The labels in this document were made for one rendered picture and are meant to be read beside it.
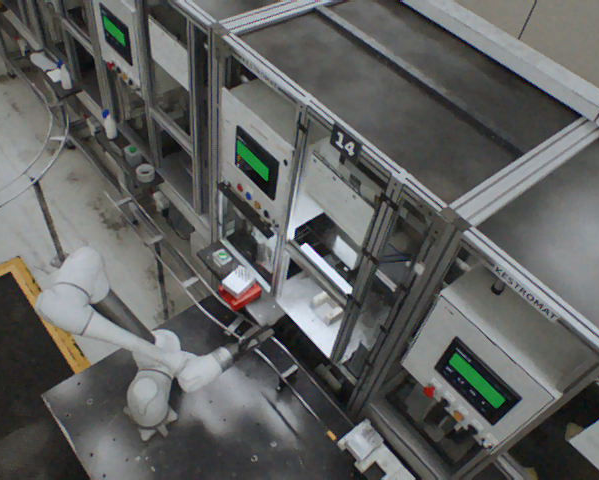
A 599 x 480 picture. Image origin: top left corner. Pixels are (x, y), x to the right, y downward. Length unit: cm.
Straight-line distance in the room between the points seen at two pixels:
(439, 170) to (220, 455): 152
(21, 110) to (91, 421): 324
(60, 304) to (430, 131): 134
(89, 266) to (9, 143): 296
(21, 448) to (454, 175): 265
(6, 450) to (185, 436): 120
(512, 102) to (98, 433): 211
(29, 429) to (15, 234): 144
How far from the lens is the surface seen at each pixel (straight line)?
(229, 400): 261
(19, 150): 486
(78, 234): 412
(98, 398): 267
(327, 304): 262
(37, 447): 339
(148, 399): 235
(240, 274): 254
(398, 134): 178
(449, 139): 183
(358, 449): 233
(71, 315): 200
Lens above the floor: 308
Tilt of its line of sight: 52 degrees down
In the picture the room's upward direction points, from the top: 10 degrees clockwise
